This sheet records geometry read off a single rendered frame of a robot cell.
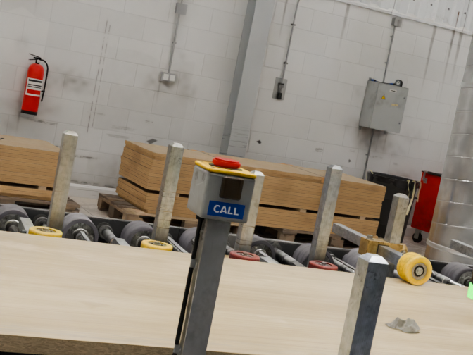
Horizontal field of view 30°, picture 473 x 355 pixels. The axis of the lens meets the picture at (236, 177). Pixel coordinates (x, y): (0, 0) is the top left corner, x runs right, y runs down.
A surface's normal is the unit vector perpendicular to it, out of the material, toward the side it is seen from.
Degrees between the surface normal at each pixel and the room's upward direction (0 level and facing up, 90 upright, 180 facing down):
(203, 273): 90
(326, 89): 90
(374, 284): 90
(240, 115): 90
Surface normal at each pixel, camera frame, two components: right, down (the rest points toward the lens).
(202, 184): -0.93, -0.14
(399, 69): 0.43, 0.18
